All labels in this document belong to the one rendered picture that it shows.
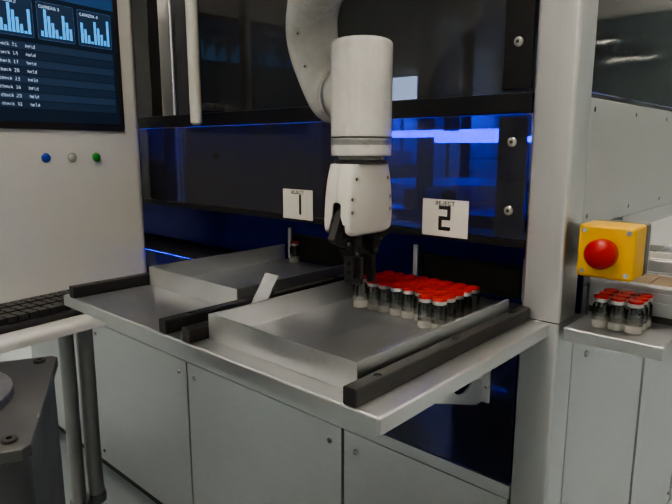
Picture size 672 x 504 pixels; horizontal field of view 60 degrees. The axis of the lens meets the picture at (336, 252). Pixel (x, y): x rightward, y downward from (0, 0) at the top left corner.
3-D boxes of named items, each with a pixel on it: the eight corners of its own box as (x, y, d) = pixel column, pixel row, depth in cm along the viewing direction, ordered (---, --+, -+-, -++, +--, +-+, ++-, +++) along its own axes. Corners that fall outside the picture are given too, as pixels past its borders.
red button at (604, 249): (590, 264, 79) (592, 235, 78) (621, 268, 76) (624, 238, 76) (580, 268, 76) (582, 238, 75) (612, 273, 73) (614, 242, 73)
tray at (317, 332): (370, 292, 102) (370, 273, 101) (507, 322, 85) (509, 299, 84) (209, 339, 77) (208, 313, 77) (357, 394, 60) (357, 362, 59)
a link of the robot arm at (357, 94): (318, 137, 83) (348, 136, 75) (317, 41, 80) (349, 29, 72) (368, 138, 86) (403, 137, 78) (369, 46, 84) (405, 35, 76)
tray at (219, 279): (284, 259, 132) (283, 244, 132) (372, 275, 115) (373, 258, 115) (149, 284, 108) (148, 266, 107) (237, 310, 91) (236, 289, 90)
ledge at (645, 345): (595, 318, 93) (596, 307, 93) (687, 335, 84) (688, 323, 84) (562, 339, 83) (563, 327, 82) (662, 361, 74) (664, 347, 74)
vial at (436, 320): (436, 326, 82) (437, 295, 81) (449, 330, 80) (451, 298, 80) (427, 330, 80) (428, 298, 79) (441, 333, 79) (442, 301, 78)
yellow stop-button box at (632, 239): (593, 267, 85) (597, 218, 84) (646, 274, 80) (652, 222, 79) (574, 275, 79) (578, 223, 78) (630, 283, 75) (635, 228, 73)
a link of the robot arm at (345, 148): (359, 138, 86) (359, 158, 87) (318, 137, 80) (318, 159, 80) (405, 138, 81) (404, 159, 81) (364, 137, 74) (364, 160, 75)
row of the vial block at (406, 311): (361, 303, 94) (361, 276, 93) (458, 326, 82) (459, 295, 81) (352, 306, 92) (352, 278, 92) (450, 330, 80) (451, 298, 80)
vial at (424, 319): (422, 323, 83) (423, 292, 82) (435, 326, 82) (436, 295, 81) (414, 327, 82) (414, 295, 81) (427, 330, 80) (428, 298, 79)
